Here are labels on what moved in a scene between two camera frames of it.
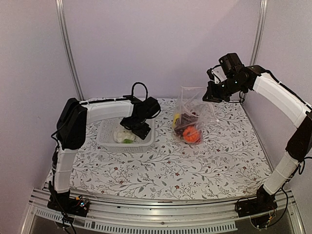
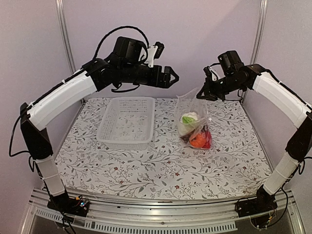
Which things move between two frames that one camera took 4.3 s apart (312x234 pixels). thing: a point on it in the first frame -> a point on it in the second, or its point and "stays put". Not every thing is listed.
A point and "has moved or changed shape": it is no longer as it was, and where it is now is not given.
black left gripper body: (136, 126) -> (150, 80)
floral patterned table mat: (228, 165) stays put
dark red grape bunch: (185, 120) -> (185, 138)
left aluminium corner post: (59, 4) stays put
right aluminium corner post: (259, 31) stays put
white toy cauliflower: (125, 136) -> (188, 123)
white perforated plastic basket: (114, 137) stays put
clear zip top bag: (194, 115) has moved or changed shape
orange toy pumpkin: (191, 134) -> (198, 141)
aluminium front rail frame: (107, 214) stays put
